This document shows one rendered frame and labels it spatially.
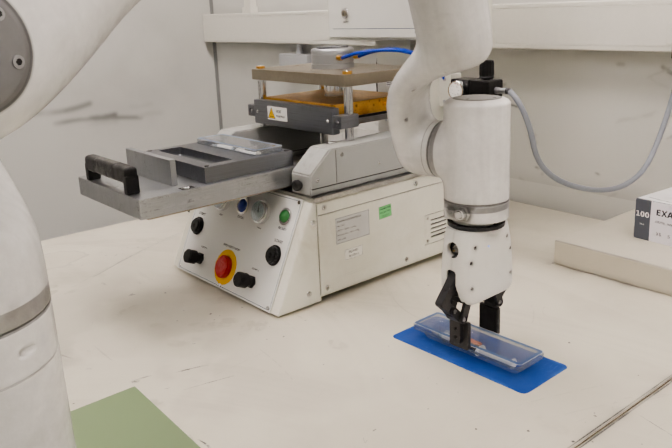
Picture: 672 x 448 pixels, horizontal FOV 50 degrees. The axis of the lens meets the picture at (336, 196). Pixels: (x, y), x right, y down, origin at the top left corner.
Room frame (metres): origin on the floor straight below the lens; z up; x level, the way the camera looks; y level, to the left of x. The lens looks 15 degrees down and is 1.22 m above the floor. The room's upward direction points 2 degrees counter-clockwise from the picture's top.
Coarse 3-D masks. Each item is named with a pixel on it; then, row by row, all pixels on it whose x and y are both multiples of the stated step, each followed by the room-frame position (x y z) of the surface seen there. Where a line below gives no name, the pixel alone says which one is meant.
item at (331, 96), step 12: (276, 96) 1.36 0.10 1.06; (288, 96) 1.35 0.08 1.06; (300, 96) 1.34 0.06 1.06; (312, 96) 1.33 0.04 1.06; (324, 96) 1.33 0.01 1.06; (336, 96) 1.32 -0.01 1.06; (360, 96) 1.30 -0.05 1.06; (372, 96) 1.30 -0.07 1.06; (384, 96) 1.29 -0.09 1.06; (360, 108) 1.24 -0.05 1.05; (372, 108) 1.26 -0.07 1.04; (384, 108) 1.28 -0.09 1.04; (360, 120) 1.24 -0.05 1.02; (372, 120) 1.26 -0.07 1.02
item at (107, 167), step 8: (88, 160) 1.09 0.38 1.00; (96, 160) 1.07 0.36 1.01; (104, 160) 1.05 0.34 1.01; (112, 160) 1.05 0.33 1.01; (88, 168) 1.09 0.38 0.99; (96, 168) 1.07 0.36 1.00; (104, 168) 1.04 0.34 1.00; (112, 168) 1.02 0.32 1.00; (120, 168) 1.00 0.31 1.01; (128, 168) 0.99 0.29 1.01; (88, 176) 1.10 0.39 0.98; (96, 176) 1.10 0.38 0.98; (112, 176) 1.02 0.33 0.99; (120, 176) 1.00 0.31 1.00; (128, 176) 0.99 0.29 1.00; (136, 176) 1.00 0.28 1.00; (128, 184) 0.99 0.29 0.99; (136, 184) 1.00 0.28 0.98; (128, 192) 0.99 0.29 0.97; (136, 192) 1.00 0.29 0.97
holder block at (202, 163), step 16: (192, 144) 1.24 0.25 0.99; (176, 160) 1.11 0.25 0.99; (192, 160) 1.10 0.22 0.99; (208, 160) 1.15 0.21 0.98; (224, 160) 1.11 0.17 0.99; (240, 160) 1.08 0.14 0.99; (256, 160) 1.10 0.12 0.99; (272, 160) 1.12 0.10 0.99; (288, 160) 1.14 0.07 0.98; (192, 176) 1.07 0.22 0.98; (208, 176) 1.05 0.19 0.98; (224, 176) 1.06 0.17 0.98
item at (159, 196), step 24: (144, 168) 1.10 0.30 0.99; (168, 168) 1.04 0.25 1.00; (288, 168) 1.13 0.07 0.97; (96, 192) 1.08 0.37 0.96; (120, 192) 1.01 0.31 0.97; (144, 192) 1.00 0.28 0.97; (168, 192) 1.00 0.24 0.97; (192, 192) 1.02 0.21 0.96; (216, 192) 1.04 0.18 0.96; (240, 192) 1.07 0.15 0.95; (264, 192) 1.12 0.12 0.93; (144, 216) 0.96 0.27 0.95
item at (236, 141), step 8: (208, 136) 1.26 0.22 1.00; (216, 136) 1.26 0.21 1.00; (224, 136) 1.25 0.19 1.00; (232, 136) 1.25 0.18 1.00; (232, 144) 1.17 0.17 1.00; (240, 144) 1.17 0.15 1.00; (248, 144) 1.17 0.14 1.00; (256, 144) 1.16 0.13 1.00; (264, 144) 1.16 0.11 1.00; (272, 144) 1.16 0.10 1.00
